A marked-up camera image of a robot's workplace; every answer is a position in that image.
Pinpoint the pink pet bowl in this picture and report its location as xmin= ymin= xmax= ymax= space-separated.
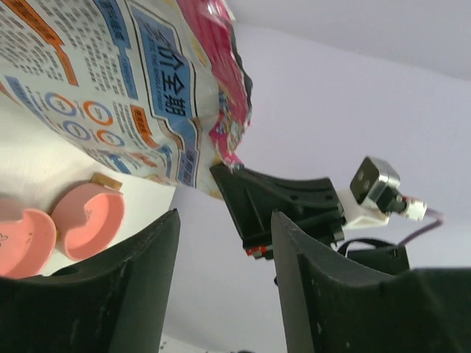
xmin=1 ymin=196 xmax=57 ymax=279
xmin=50 ymin=182 xmax=126 ymax=262

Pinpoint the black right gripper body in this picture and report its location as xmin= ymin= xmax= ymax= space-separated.
xmin=242 ymin=205 xmax=410 ymax=277

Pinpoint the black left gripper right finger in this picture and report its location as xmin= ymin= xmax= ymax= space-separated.
xmin=272 ymin=212 xmax=470 ymax=353

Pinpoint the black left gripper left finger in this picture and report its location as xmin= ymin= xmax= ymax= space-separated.
xmin=1 ymin=210 xmax=180 ymax=352

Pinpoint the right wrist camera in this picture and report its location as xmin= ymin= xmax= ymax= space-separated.
xmin=337 ymin=156 xmax=428 ymax=230

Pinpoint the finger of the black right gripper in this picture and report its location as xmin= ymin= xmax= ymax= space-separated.
xmin=210 ymin=164 xmax=344 ymax=241

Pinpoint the pet food bag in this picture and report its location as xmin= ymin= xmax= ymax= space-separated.
xmin=1 ymin=0 xmax=251 ymax=197

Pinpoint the pink left pet bowl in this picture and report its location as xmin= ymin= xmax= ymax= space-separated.
xmin=1 ymin=196 xmax=57 ymax=279

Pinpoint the pink right pet bowl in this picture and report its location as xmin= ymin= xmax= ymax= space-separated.
xmin=50 ymin=182 xmax=126 ymax=262

